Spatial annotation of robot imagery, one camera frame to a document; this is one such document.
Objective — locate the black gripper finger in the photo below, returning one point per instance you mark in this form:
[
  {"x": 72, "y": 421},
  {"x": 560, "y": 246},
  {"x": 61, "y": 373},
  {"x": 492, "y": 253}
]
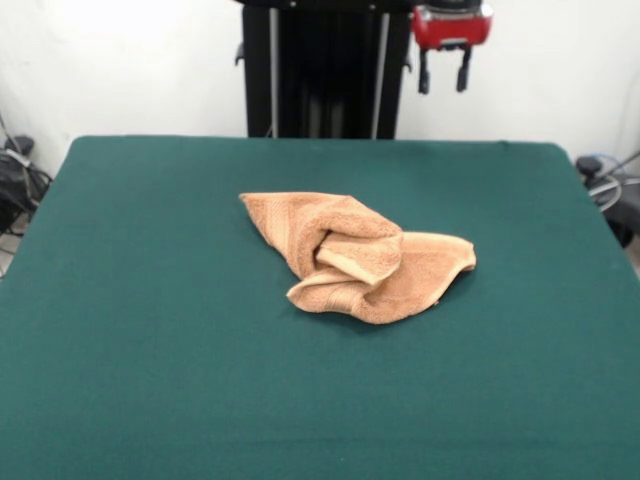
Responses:
[
  {"x": 424, "y": 75},
  {"x": 463, "y": 72}
]

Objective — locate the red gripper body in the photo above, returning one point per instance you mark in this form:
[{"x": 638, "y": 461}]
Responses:
[{"x": 452, "y": 27}]

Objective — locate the tan terry towel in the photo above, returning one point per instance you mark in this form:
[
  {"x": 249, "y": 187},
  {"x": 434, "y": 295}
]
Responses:
[{"x": 370, "y": 240}]

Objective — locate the dark green table cloth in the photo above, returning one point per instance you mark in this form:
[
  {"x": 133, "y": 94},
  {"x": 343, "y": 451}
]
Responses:
[{"x": 150, "y": 360}]

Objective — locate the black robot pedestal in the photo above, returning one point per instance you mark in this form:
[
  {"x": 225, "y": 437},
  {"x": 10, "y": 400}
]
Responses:
[{"x": 325, "y": 75}]

